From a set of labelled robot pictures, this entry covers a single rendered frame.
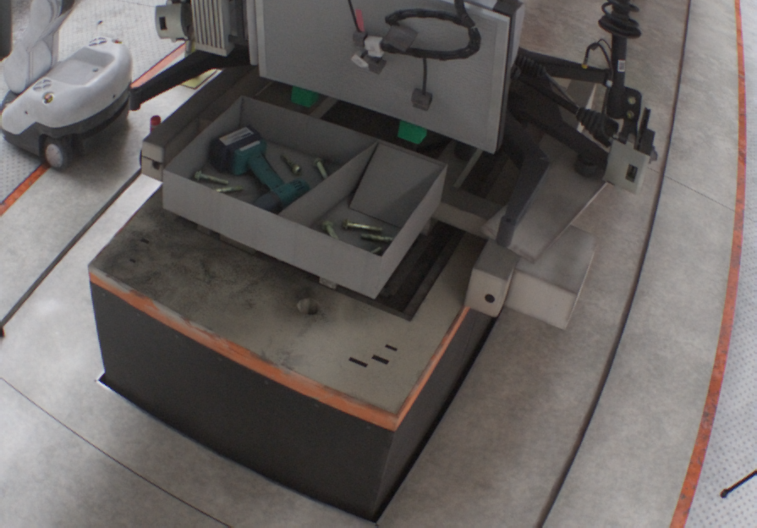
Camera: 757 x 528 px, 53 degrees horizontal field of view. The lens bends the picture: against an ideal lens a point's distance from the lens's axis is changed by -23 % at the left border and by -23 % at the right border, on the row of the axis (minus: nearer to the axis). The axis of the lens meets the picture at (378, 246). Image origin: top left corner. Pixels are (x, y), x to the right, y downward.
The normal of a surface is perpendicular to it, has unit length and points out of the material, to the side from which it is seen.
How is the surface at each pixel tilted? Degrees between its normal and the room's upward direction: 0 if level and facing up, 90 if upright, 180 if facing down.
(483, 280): 90
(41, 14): 90
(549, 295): 90
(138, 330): 90
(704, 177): 0
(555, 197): 0
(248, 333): 0
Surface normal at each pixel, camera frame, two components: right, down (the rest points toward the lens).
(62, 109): 0.36, 0.11
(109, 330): -0.41, 0.56
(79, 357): 0.13, -0.75
